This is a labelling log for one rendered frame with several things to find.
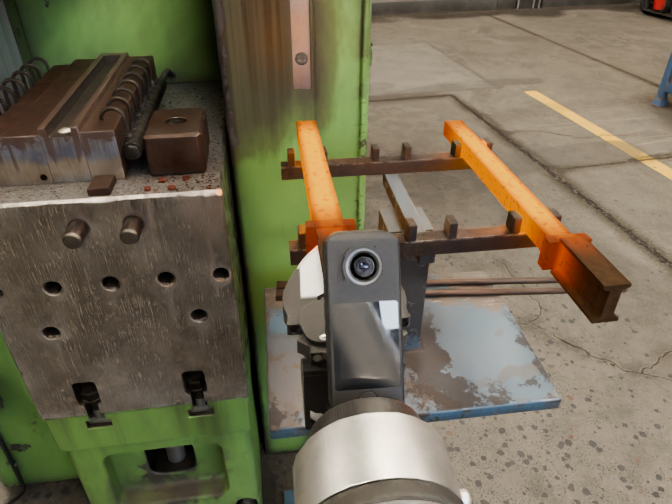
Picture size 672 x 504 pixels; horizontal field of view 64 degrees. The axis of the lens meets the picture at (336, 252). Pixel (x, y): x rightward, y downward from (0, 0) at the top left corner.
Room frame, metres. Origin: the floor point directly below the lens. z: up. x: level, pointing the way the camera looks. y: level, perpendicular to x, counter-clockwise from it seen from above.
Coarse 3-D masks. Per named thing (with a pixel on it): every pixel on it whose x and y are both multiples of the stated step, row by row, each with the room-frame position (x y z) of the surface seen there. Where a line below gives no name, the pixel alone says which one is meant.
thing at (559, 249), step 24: (456, 120) 0.81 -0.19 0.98; (480, 144) 0.72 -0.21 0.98; (480, 168) 0.66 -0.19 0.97; (504, 168) 0.64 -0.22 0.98; (504, 192) 0.58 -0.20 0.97; (528, 192) 0.57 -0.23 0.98; (528, 216) 0.52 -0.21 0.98; (552, 216) 0.52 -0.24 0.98; (552, 240) 0.46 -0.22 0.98; (576, 240) 0.45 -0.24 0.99; (552, 264) 0.45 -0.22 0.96; (576, 264) 0.43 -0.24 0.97; (600, 264) 0.41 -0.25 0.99; (576, 288) 0.42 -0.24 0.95; (600, 288) 0.39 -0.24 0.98; (624, 288) 0.38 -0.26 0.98; (600, 312) 0.38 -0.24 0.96
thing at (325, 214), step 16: (304, 128) 0.71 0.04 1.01; (304, 144) 0.64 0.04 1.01; (320, 144) 0.64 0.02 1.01; (304, 160) 0.59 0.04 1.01; (320, 160) 0.59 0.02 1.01; (304, 176) 0.57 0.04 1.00; (320, 176) 0.54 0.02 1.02; (320, 192) 0.50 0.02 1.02; (320, 208) 0.46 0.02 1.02; (336, 208) 0.46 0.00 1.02; (320, 224) 0.41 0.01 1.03; (336, 224) 0.41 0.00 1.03; (352, 224) 0.41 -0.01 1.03; (320, 240) 0.39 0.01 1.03; (320, 256) 0.36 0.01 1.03
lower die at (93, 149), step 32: (96, 64) 1.06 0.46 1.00; (128, 64) 1.08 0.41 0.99; (32, 96) 0.93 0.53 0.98; (64, 96) 0.86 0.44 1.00; (96, 96) 0.86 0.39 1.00; (128, 96) 0.89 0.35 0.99; (0, 128) 0.78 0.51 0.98; (32, 128) 0.75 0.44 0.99; (96, 128) 0.74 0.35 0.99; (0, 160) 0.71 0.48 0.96; (32, 160) 0.72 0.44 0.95; (64, 160) 0.73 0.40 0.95; (96, 160) 0.73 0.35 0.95; (128, 160) 0.78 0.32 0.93
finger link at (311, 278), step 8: (312, 256) 0.37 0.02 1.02; (304, 264) 0.36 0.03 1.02; (312, 264) 0.36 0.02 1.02; (320, 264) 0.36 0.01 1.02; (304, 272) 0.35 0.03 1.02; (312, 272) 0.35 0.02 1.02; (320, 272) 0.35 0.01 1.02; (304, 280) 0.34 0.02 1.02; (312, 280) 0.34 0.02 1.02; (320, 280) 0.34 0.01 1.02; (304, 288) 0.33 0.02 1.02; (312, 288) 0.33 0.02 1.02; (320, 288) 0.33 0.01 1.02; (304, 296) 0.32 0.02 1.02; (312, 296) 0.32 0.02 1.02; (320, 296) 0.32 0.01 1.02
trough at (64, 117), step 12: (108, 60) 1.12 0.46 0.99; (96, 72) 1.04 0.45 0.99; (108, 72) 1.05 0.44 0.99; (84, 84) 0.95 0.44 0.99; (96, 84) 0.97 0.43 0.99; (72, 96) 0.87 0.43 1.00; (84, 96) 0.91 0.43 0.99; (72, 108) 0.85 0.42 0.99; (60, 120) 0.79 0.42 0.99; (72, 120) 0.79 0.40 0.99; (48, 132) 0.73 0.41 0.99
